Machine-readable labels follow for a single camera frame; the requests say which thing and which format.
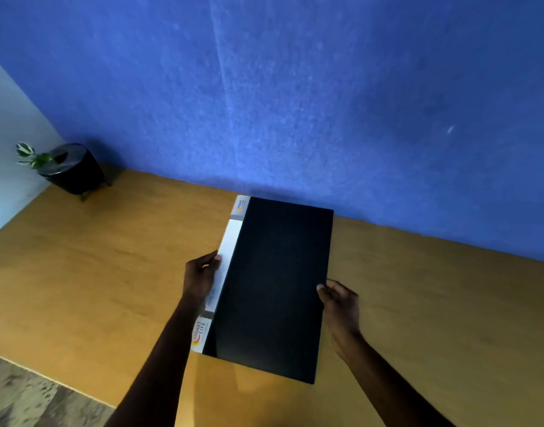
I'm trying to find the person's right forearm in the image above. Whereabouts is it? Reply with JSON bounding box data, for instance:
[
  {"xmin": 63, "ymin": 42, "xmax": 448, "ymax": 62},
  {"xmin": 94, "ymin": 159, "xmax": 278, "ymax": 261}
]
[{"xmin": 332, "ymin": 330, "xmax": 456, "ymax": 427}]

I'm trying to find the person's left forearm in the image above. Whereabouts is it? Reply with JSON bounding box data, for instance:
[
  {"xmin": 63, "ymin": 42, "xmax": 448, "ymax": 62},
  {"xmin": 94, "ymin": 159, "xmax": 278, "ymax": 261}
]
[{"xmin": 104, "ymin": 295, "xmax": 206, "ymax": 427}]

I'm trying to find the person's right hand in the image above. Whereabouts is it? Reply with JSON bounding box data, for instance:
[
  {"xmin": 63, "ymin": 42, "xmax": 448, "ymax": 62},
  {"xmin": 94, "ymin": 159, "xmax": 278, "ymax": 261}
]
[{"xmin": 316, "ymin": 279, "xmax": 361, "ymax": 338}]

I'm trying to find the small green plant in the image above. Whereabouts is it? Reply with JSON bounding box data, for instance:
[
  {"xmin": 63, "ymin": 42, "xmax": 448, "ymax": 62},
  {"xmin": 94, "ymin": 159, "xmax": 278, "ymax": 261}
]
[{"xmin": 16, "ymin": 142, "xmax": 56, "ymax": 170}]

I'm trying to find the black plant pot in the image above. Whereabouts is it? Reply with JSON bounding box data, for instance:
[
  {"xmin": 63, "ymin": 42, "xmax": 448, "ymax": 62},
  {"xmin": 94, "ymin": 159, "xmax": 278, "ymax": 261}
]
[{"xmin": 37, "ymin": 143, "xmax": 112, "ymax": 202}]

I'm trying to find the person's left hand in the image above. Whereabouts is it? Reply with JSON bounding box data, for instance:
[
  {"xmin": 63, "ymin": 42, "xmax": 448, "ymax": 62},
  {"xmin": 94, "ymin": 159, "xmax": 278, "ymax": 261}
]
[{"xmin": 182, "ymin": 251, "xmax": 222, "ymax": 303}]

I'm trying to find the black folder with white spine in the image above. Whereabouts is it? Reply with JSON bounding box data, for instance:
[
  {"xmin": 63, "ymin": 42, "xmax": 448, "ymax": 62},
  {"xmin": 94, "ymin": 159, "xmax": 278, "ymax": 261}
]
[{"xmin": 190, "ymin": 195, "xmax": 334, "ymax": 385}]

